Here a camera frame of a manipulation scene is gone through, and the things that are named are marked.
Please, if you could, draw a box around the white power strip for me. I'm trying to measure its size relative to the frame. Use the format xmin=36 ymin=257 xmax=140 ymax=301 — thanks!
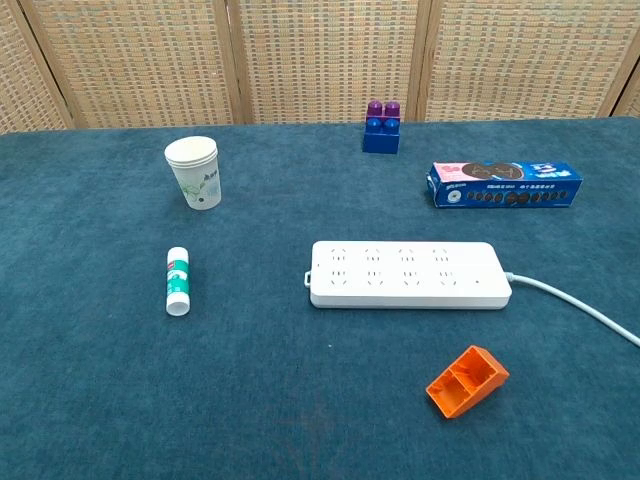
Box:
xmin=303 ymin=240 xmax=514 ymax=311

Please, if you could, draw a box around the blue building block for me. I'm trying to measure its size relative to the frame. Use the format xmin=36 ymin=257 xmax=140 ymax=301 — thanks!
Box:
xmin=362 ymin=116 xmax=402 ymax=155

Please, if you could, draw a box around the white paper cup stack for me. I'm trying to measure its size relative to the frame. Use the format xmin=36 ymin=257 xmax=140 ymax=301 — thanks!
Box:
xmin=163 ymin=135 xmax=223 ymax=211

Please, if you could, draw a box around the purple building block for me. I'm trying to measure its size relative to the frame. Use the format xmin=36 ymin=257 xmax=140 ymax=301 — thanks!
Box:
xmin=366 ymin=99 xmax=403 ymax=120

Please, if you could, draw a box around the green white glue stick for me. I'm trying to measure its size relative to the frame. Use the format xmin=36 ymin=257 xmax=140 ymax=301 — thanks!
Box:
xmin=165 ymin=246 xmax=192 ymax=317

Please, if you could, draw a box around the teal table cloth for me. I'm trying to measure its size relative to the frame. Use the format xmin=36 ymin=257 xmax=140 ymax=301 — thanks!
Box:
xmin=0 ymin=115 xmax=640 ymax=480

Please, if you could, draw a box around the woven bamboo folding screen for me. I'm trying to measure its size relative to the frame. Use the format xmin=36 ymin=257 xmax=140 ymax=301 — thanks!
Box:
xmin=0 ymin=0 xmax=640 ymax=135

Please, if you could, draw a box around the blue cookie box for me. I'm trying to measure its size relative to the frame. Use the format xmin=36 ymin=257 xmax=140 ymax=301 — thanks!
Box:
xmin=425 ymin=160 xmax=585 ymax=210

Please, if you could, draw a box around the orange plastic organizer box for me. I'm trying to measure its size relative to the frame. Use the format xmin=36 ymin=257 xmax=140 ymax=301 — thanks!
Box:
xmin=425 ymin=344 xmax=511 ymax=420

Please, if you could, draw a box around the white power cable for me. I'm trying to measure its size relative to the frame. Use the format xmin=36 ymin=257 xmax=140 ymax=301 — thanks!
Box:
xmin=504 ymin=271 xmax=640 ymax=349

